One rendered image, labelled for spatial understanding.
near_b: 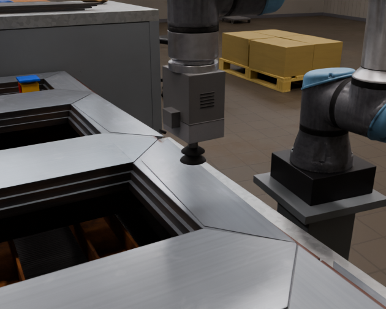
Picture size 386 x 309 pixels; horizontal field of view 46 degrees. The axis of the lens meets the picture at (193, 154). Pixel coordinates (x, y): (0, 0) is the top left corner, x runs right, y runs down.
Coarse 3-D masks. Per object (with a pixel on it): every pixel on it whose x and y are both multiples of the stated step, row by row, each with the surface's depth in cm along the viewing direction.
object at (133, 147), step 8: (112, 136) 98; (120, 136) 98; (128, 136) 98; (120, 144) 93; (128, 144) 93; (136, 144) 93; (144, 144) 93; (128, 152) 89; (136, 152) 89; (144, 152) 89
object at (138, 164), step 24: (0, 120) 113; (24, 120) 116; (48, 120) 118; (72, 120) 118; (120, 168) 84; (144, 168) 82; (0, 192) 75; (24, 192) 77; (48, 192) 78; (72, 192) 80; (96, 192) 82; (144, 192) 80; (168, 192) 74; (0, 216) 75; (168, 216) 72; (192, 216) 66
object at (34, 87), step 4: (20, 84) 137; (24, 84) 137; (28, 84) 137; (32, 84) 137; (36, 84) 138; (24, 88) 136; (28, 88) 137; (32, 88) 138; (36, 88) 138; (24, 92) 137
